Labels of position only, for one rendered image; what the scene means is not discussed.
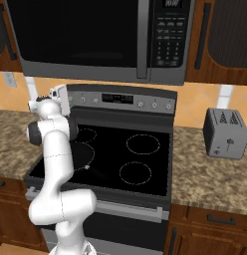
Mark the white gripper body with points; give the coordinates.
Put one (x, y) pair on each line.
(63, 99)

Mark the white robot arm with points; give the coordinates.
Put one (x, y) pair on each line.
(52, 166)

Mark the round silver stove knob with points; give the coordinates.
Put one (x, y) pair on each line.
(154, 105)
(83, 99)
(95, 100)
(140, 104)
(168, 106)

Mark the black and steel stove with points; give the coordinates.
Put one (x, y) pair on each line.
(128, 159)

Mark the black microwave door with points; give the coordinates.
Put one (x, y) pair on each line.
(79, 30)

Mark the wooden glass-front cupboard door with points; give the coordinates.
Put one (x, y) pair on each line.
(228, 33)
(2, 33)

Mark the wooden drawer front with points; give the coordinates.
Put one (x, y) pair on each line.
(201, 215)
(12, 186)

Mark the steel microwave oven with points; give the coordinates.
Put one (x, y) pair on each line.
(165, 40)

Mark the black oven door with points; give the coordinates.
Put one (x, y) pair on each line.
(128, 232)

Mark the silver toaster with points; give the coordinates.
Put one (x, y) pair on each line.
(226, 136)

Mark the grey wall socket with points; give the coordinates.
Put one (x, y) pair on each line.
(10, 79)

